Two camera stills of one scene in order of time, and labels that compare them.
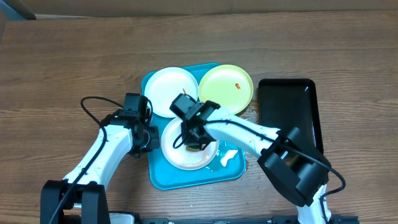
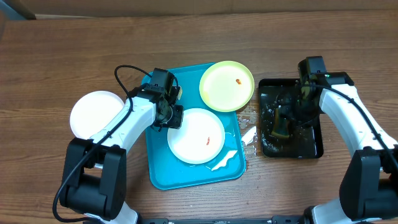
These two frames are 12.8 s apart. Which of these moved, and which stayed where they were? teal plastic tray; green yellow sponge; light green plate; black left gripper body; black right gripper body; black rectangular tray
Moved: black right gripper body; green yellow sponge; black left gripper body
Stayed: teal plastic tray; light green plate; black rectangular tray
